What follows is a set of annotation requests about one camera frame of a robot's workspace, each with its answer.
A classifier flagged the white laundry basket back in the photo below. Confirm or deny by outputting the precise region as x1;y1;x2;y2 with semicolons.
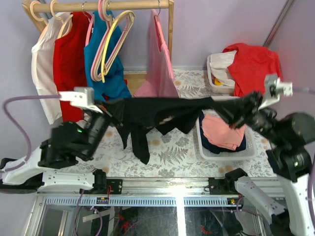
207;55;234;94

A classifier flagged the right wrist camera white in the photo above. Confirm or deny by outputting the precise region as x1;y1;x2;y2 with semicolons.
258;74;293;110

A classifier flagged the peach hanger far left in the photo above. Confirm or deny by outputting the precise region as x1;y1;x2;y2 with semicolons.
30;0;48;26

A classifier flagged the yellow item in back basket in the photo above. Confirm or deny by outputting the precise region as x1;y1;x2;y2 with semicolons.
214;78;223;86

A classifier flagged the red orange cloth on basket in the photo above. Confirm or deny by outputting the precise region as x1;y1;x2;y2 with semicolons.
222;43;282;97

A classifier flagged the floral table mat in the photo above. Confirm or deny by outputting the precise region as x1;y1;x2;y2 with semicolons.
54;70;281;178

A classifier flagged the salmon pink folded shirt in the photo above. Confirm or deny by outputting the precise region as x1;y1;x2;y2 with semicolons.
200;114;246;151

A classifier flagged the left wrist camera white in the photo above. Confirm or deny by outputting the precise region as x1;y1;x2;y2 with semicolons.
59;87;103;114

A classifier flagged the wooden clothes rack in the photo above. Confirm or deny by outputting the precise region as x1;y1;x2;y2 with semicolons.
22;0;173;101

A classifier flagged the aluminium rail frame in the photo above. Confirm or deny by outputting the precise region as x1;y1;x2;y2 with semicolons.
34;177;239;208

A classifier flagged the red t shirt on hanger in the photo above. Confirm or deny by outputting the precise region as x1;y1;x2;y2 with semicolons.
53;11;109;122

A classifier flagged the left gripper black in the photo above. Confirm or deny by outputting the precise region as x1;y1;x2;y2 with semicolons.
88;100;129;160

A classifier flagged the pink t shirt on hanger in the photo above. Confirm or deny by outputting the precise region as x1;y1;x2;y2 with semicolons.
134;9;179;98

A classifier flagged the pink empty hanger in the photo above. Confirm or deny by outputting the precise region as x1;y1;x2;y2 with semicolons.
91;0;135;83

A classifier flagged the white laundry basket front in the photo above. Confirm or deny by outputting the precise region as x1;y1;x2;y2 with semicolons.
196;119;257;161

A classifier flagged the black t shirt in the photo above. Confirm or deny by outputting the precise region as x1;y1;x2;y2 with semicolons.
101;97;246;164

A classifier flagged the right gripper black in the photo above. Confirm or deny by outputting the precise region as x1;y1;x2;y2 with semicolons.
207;88;284;144

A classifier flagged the yellow empty hanger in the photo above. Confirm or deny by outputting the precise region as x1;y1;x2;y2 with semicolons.
93;10;135;83

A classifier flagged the white laundry basket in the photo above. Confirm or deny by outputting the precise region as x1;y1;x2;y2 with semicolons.
196;119;257;161
207;55;234;94

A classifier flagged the white t shirt on hanger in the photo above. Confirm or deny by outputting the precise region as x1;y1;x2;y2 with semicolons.
31;18;63;124

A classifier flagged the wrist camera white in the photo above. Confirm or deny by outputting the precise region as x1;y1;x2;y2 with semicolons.
59;87;103;114
258;74;293;110

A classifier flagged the white cloth in back basket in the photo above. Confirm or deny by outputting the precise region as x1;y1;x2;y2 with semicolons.
209;50;236;87

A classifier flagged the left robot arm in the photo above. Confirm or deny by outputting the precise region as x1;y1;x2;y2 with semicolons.
0;106;123;194

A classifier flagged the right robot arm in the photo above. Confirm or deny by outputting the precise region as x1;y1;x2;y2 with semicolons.
219;92;315;236

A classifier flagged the blue t shirt on hanger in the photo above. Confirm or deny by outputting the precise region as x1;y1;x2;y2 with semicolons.
84;11;132;101

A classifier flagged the navy blue folded shirt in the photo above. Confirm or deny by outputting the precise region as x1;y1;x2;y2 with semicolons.
199;112;246;154

